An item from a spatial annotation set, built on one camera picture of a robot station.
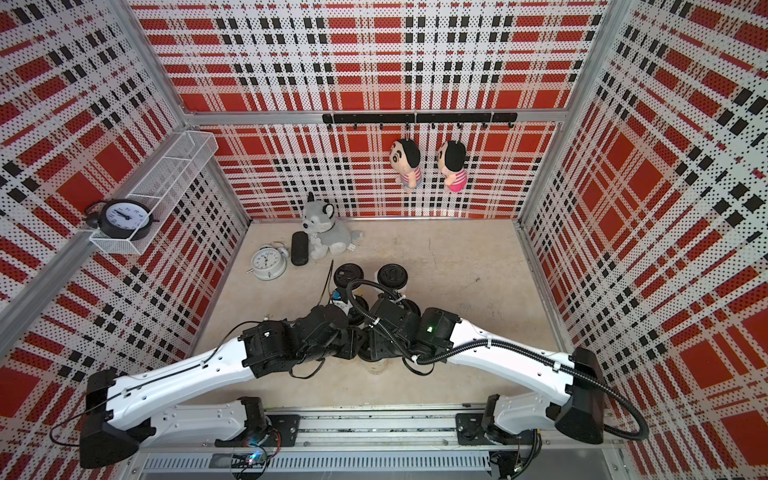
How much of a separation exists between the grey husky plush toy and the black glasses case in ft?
0.08

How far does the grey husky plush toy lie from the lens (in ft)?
3.25

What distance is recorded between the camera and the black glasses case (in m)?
1.09
